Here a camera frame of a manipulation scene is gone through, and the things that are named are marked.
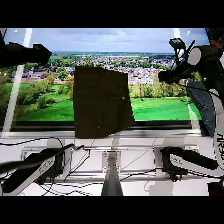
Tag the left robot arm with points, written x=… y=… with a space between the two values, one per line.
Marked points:
x=16 y=53

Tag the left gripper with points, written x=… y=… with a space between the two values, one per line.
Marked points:
x=41 y=54

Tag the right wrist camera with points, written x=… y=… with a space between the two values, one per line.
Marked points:
x=177 y=43

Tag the brown garment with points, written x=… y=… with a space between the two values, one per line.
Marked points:
x=100 y=103

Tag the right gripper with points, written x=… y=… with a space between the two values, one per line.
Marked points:
x=169 y=76

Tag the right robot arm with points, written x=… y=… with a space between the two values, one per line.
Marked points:
x=213 y=66

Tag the dark blue garment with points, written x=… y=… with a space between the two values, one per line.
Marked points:
x=203 y=106

